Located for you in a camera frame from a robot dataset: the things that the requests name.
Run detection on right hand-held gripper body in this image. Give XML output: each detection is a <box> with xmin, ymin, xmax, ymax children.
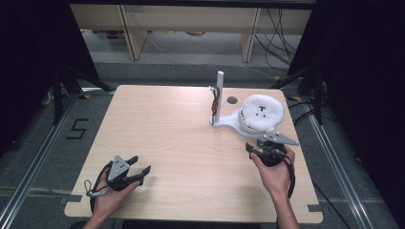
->
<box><xmin>254</xmin><ymin>131</ymin><xmax>300</xmax><ymax>168</ymax></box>

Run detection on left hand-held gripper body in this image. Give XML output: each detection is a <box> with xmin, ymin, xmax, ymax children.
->
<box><xmin>106</xmin><ymin>155</ymin><xmax>144</xmax><ymax>192</ymax></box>

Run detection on white plush with gold ring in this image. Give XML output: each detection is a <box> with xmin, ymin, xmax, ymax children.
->
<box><xmin>242</xmin><ymin>94</ymin><xmax>285</xmax><ymax>133</ymax></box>

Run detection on keychain with brown figure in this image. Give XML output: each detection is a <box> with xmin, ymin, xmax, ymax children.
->
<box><xmin>209</xmin><ymin>85</ymin><xmax>222</xmax><ymax>127</ymax></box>

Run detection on white key stand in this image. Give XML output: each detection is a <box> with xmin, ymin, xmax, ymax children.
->
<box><xmin>208</xmin><ymin>70</ymin><xmax>278</xmax><ymax>141</ymax></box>

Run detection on person's right hand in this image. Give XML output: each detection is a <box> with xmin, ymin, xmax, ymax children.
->
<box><xmin>249</xmin><ymin>146</ymin><xmax>297</xmax><ymax>200</ymax></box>

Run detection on person's left hand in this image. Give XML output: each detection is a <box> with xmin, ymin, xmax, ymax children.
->
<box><xmin>92</xmin><ymin>173</ymin><xmax>141</xmax><ymax>221</ymax></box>

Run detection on black metal stand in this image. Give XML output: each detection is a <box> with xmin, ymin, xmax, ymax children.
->
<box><xmin>270</xmin><ymin>65</ymin><xmax>324</xmax><ymax>126</ymax></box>
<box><xmin>52</xmin><ymin>63</ymin><xmax>116</xmax><ymax>126</ymax></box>

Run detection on black curtain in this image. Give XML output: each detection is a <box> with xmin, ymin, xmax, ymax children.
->
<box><xmin>0</xmin><ymin>0</ymin><xmax>100</xmax><ymax>157</ymax></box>
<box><xmin>287</xmin><ymin>0</ymin><xmax>405</xmax><ymax>225</ymax></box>

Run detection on light wooden desk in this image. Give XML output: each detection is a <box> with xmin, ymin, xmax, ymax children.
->
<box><xmin>70</xmin><ymin>3</ymin><xmax>313</xmax><ymax>63</ymax></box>

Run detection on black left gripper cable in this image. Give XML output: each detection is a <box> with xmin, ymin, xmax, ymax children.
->
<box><xmin>90</xmin><ymin>160</ymin><xmax>114</xmax><ymax>214</ymax></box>

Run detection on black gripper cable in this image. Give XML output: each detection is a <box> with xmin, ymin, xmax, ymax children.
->
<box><xmin>280</xmin><ymin>152</ymin><xmax>347</xmax><ymax>229</ymax></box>
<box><xmin>90</xmin><ymin>160</ymin><xmax>114</xmax><ymax>214</ymax></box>

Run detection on grey lanyard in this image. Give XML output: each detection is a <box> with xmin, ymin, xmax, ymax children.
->
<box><xmin>83</xmin><ymin>179</ymin><xmax>108</xmax><ymax>198</ymax></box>

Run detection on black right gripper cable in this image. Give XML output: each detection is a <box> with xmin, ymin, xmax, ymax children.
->
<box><xmin>280</xmin><ymin>152</ymin><xmax>347</xmax><ymax>229</ymax></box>

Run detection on black floor cables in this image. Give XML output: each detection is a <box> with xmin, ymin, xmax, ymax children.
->
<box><xmin>286</xmin><ymin>99</ymin><xmax>319</xmax><ymax>127</ymax></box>

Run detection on aluminium rail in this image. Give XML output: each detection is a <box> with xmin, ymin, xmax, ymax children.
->
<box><xmin>0</xmin><ymin>92</ymin><xmax>80</xmax><ymax>229</ymax></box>
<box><xmin>307</xmin><ymin>108</ymin><xmax>374</xmax><ymax>229</ymax></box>

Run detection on black cables under desk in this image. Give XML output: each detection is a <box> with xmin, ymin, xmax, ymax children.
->
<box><xmin>253</xmin><ymin>8</ymin><xmax>304</xmax><ymax>72</ymax></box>

